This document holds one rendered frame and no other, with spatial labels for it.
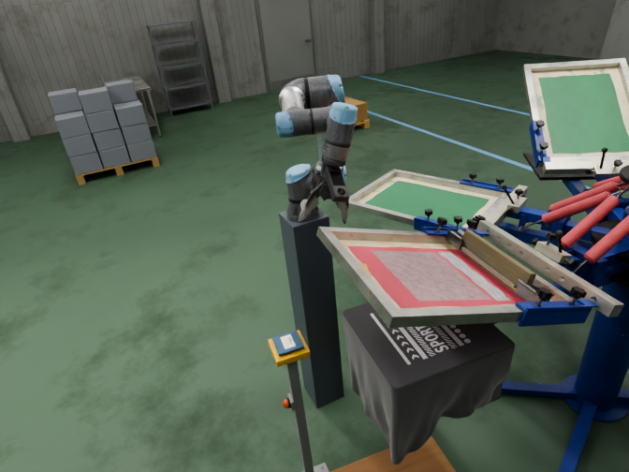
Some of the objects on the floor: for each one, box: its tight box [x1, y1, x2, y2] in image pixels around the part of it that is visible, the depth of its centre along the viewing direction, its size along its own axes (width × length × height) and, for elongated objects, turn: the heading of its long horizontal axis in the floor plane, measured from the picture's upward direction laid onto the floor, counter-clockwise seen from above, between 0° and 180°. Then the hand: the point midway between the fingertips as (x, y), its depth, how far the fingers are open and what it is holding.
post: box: [268, 331, 329, 472], centre depth 189 cm, size 22×22×96 cm
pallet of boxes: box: [48, 79, 160, 185], centre depth 638 cm, size 113×76×117 cm
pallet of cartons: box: [344, 96, 370, 128], centre depth 748 cm, size 118×85×41 cm
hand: (323, 224), depth 132 cm, fingers open, 14 cm apart
